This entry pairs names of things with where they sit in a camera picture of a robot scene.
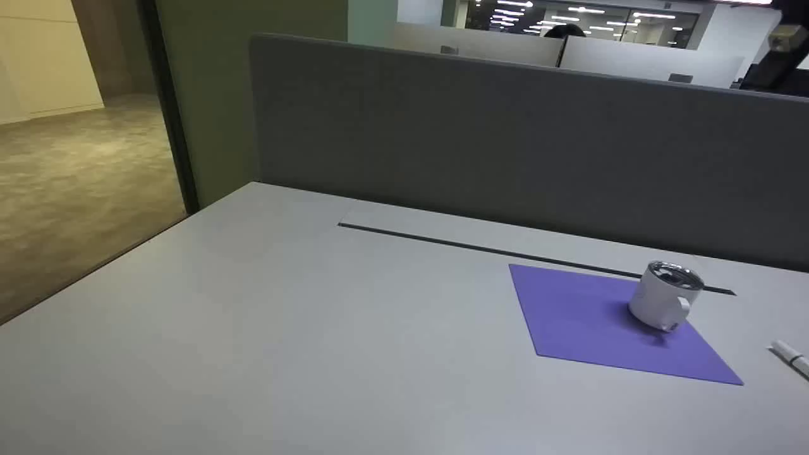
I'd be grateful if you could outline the silver object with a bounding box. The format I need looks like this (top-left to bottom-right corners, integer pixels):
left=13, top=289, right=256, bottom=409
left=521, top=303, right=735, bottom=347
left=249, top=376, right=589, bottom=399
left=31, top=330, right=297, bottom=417
left=651, top=263, right=698, bottom=292

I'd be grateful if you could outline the white marker pen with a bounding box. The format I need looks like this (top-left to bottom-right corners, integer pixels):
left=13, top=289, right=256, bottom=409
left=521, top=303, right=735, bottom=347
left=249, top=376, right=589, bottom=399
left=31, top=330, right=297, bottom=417
left=768, top=338, right=809, bottom=383

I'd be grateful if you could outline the black background chair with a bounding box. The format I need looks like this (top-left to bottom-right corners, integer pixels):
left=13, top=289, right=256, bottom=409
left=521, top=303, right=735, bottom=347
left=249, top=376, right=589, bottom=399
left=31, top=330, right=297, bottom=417
left=540, top=21, right=589, bottom=41

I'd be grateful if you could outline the white mug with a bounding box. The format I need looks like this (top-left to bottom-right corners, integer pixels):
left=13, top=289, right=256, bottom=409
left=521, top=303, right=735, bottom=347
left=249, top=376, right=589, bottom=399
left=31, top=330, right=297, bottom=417
left=627, top=261, right=699, bottom=333

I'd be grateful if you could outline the purple square mat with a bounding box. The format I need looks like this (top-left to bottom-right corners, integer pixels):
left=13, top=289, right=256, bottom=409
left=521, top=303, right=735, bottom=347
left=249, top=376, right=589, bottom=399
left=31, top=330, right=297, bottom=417
left=506, top=263, right=745, bottom=389

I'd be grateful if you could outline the black door frame post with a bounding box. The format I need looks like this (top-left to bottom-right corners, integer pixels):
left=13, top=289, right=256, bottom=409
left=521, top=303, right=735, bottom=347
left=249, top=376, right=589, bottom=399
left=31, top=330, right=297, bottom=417
left=136, top=0, right=201, bottom=215

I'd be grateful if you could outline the grey fabric desk partition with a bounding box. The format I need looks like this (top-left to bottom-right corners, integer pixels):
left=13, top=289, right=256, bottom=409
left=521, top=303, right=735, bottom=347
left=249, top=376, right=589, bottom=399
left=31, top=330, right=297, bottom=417
left=247, top=34, right=809, bottom=273

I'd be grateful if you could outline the white background desk partition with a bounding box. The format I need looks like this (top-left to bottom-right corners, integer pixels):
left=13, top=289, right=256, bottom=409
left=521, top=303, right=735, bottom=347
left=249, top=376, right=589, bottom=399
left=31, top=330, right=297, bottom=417
left=558, top=34, right=753, bottom=91
left=386, top=21, right=568, bottom=72

